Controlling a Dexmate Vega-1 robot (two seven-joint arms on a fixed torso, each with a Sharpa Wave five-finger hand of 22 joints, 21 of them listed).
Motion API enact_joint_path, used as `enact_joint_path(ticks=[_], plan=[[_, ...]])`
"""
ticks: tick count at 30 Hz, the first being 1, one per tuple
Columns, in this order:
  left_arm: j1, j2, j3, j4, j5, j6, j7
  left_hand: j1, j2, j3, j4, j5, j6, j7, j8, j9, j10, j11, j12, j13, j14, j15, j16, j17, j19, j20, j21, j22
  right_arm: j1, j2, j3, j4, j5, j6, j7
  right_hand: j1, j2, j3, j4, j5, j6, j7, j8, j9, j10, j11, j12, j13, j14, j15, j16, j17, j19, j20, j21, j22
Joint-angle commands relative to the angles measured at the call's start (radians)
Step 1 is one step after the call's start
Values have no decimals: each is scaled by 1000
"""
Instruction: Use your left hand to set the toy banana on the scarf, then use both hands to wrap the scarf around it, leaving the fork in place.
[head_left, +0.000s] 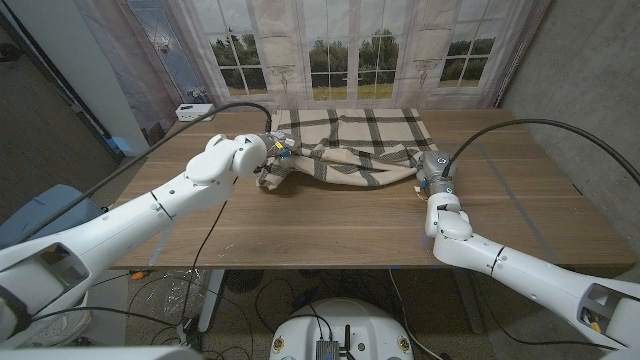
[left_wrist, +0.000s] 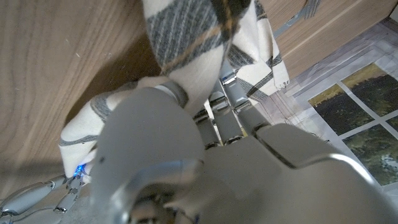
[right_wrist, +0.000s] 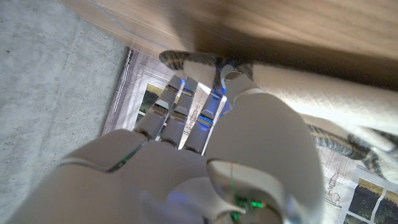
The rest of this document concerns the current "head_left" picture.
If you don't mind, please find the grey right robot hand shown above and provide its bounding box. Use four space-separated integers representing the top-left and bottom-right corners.
414 150 459 198

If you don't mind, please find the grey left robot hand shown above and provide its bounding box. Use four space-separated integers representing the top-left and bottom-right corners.
263 130 302 162

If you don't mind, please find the cream black plaid scarf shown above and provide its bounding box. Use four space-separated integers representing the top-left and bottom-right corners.
255 108 440 191

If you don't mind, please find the white power strip box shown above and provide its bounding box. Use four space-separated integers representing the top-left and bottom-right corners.
174 103 217 123

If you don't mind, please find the printed window backdrop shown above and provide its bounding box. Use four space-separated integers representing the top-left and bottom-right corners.
73 0 554 151

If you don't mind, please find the round black floor fan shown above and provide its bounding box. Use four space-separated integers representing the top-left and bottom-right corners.
223 269 265 295

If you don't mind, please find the grey table leg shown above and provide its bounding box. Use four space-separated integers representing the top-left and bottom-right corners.
452 269 486 335

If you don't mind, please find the white table leg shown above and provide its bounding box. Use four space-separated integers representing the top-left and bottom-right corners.
197 269 226 332

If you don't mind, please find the white robot torso base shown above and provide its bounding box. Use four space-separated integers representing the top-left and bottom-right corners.
268 297 415 360

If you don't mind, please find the clear crumpled plastic sheet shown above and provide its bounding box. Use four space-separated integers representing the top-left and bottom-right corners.
144 269 206 321

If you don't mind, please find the small grey electronics box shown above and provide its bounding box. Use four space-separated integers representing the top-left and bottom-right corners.
314 339 341 360

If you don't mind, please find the white grey sneaker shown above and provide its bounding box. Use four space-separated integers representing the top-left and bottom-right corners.
24 309 94 349

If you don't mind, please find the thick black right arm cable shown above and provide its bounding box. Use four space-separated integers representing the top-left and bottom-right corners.
442 118 640 187

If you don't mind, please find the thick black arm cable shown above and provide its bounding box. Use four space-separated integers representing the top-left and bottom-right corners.
19 102 274 241
442 118 640 187

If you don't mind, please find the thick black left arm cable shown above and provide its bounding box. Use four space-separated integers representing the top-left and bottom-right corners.
19 102 274 241

